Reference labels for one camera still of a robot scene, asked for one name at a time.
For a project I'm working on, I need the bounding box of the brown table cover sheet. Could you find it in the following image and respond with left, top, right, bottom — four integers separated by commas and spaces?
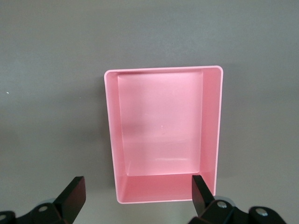
0, 0, 299, 224

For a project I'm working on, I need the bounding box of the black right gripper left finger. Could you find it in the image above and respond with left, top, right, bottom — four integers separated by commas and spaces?
28, 176, 86, 224

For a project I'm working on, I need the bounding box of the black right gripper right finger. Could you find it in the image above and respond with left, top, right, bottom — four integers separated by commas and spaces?
188, 175, 236, 224

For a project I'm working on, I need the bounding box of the pink plastic box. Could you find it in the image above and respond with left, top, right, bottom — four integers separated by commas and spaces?
103, 65, 224, 205

